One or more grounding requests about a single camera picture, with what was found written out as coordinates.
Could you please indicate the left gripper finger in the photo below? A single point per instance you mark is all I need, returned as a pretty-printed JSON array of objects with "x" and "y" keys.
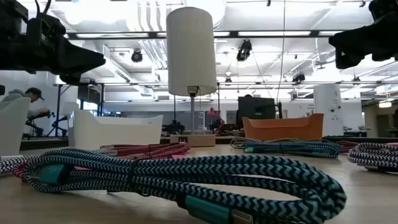
[
  {"x": 81, "y": 59},
  {"x": 70, "y": 80}
]

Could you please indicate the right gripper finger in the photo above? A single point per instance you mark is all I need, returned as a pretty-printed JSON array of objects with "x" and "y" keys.
[
  {"x": 351, "y": 40},
  {"x": 345, "y": 60}
]

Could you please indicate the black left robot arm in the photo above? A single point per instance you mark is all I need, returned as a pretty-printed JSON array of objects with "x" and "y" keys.
[{"x": 12, "y": 14}]

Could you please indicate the black metal workstation stand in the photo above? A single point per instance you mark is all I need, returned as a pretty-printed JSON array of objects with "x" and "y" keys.
[{"x": 58, "y": 109}]

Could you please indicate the person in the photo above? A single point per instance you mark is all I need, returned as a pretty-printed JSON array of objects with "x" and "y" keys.
[{"x": 34, "y": 93}]

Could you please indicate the black ceiling spotlight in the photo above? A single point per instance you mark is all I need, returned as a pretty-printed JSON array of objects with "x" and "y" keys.
[
  {"x": 298, "y": 77},
  {"x": 136, "y": 56},
  {"x": 244, "y": 51}
]

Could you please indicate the white pillar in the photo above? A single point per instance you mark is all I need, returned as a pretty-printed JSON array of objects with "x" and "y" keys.
[{"x": 328, "y": 109}]

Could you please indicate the white plastic bin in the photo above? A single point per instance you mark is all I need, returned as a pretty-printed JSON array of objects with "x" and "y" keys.
[{"x": 118, "y": 130}]

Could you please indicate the frosted plastic bin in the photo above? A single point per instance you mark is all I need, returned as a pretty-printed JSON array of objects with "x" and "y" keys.
[{"x": 12, "y": 124}]

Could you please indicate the black overhead beam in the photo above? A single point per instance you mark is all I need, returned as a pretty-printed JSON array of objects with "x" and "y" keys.
[{"x": 152, "y": 35}]

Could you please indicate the orange plastic bin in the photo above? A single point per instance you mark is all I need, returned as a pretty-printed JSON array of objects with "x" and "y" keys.
[{"x": 283, "y": 129}]

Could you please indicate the black computer monitor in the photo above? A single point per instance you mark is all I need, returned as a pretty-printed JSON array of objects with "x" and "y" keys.
[{"x": 256, "y": 109}]

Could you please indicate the white shade wooden base lamp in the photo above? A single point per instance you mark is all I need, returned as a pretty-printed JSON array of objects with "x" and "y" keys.
[{"x": 191, "y": 46}]

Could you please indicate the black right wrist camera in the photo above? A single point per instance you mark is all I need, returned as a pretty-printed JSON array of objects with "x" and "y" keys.
[{"x": 384, "y": 7}]

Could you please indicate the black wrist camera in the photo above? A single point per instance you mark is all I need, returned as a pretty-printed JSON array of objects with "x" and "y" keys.
[
  {"x": 384, "y": 7},
  {"x": 43, "y": 29}
]

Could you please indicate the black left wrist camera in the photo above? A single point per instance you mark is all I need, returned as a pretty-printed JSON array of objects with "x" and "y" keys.
[{"x": 43, "y": 29}]

